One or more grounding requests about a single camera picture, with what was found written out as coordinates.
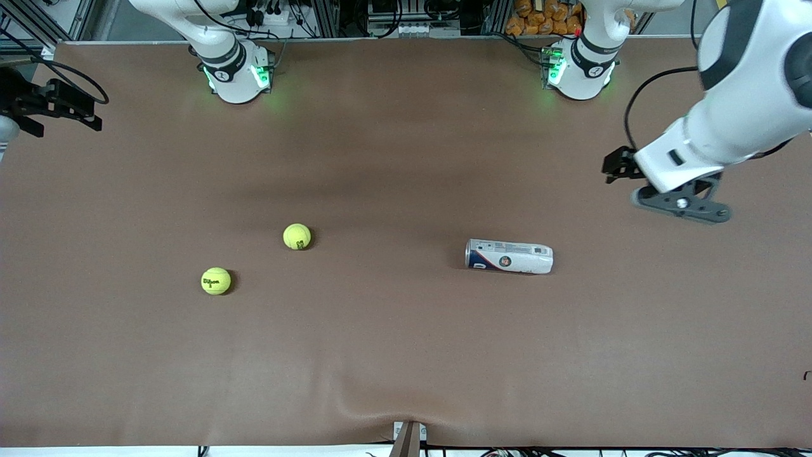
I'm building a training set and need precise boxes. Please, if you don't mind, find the clear tennis ball can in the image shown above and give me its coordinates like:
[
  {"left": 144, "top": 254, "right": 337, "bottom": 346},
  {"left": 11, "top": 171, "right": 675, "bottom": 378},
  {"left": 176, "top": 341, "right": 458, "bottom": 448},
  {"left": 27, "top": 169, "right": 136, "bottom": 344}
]
[{"left": 465, "top": 238, "right": 554, "bottom": 275}]

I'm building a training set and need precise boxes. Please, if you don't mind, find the yellow tennis ball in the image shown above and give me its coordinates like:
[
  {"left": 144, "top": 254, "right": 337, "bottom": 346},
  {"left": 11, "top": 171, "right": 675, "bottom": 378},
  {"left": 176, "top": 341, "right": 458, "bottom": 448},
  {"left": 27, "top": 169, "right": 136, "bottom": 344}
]
[
  {"left": 283, "top": 223, "right": 312, "bottom": 251},
  {"left": 201, "top": 267, "right": 232, "bottom": 296}
]

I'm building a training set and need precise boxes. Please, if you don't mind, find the orange netted bag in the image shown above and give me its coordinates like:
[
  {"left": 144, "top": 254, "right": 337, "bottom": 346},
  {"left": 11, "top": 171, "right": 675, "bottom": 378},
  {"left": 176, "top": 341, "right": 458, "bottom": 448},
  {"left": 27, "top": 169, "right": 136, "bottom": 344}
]
[{"left": 506, "top": 0, "right": 584, "bottom": 37}]

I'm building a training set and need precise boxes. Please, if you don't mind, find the socket strip with black plugs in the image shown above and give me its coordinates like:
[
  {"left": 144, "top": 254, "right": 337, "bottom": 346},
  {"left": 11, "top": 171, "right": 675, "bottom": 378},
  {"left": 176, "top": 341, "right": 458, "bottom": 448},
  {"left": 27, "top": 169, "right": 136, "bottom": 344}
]
[{"left": 244, "top": 0, "right": 299, "bottom": 27}]

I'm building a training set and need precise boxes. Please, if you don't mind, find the white power strip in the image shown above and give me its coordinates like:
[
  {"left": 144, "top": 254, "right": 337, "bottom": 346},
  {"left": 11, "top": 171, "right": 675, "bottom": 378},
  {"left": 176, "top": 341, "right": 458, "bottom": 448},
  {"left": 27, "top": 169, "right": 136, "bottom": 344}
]
[{"left": 395, "top": 22, "right": 449, "bottom": 37}]

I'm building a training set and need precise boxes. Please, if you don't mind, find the brown table mat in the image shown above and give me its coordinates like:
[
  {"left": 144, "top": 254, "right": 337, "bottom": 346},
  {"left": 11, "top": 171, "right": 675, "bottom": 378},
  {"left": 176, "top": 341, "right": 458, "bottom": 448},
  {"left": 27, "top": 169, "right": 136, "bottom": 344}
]
[{"left": 0, "top": 36, "right": 812, "bottom": 448}]

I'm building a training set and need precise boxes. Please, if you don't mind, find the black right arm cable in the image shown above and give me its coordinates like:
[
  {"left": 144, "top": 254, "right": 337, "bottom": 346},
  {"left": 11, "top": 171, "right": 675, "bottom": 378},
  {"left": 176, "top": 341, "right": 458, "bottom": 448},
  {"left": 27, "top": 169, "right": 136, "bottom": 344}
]
[{"left": 0, "top": 29, "right": 110, "bottom": 105}]

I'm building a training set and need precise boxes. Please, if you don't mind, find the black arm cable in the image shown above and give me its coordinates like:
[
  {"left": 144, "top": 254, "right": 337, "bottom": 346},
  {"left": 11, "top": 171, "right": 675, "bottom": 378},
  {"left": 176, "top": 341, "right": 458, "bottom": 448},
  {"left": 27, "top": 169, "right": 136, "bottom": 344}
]
[
  {"left": 0, "top": 29, "right": 110, "bottom": 105},
  {"left": 624, "top": 65, "right": 702, "bottom": 152}
]

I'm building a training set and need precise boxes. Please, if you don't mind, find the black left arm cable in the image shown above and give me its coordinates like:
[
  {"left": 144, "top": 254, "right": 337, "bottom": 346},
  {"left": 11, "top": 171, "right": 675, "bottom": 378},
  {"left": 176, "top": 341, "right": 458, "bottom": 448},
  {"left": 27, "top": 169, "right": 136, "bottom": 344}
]
[{"left": 624, "top": 65, "right": 702, "bottom": 152}]

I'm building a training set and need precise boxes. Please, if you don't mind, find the aluminium frame rail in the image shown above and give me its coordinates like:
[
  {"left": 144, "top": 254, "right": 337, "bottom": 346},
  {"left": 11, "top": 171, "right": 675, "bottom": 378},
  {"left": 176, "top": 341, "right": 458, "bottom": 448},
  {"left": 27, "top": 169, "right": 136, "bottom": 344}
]
[{"left": 0, "top": 0, "right": 96, "bottom": 51}]

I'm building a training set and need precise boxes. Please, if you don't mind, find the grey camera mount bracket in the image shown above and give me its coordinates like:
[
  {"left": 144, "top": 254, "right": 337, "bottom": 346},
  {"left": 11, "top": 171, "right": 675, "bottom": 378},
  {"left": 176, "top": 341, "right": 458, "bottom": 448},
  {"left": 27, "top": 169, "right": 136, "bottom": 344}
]
[{"left": 392, "top": 420, "right": 428, "bottom": 457}]

